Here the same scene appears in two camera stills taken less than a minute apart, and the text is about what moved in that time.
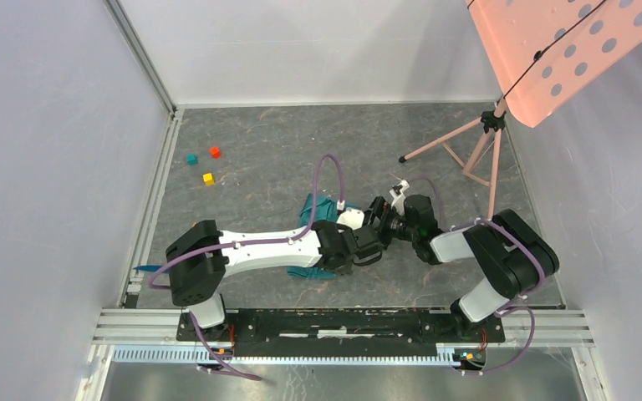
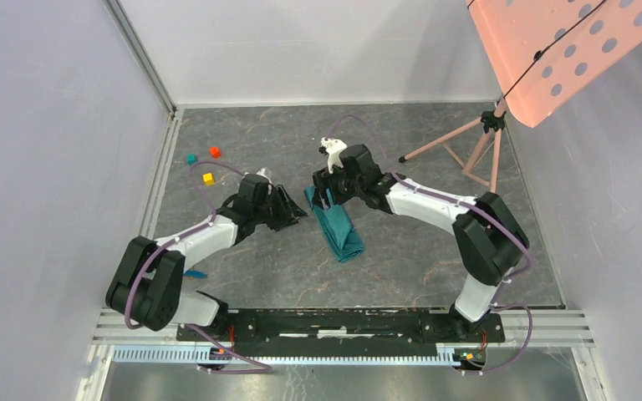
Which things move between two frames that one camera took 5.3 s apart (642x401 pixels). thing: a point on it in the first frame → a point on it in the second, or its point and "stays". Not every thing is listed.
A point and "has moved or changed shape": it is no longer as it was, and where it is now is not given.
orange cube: [216, 152] stays
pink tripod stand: [492, 121] stays
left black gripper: [347, 270] → [294, 211]
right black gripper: [382, 210] → [322, 180]
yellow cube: [208, 179] stays
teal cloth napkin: [325, 210] has moved or changed shape
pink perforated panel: [547, 52] stays
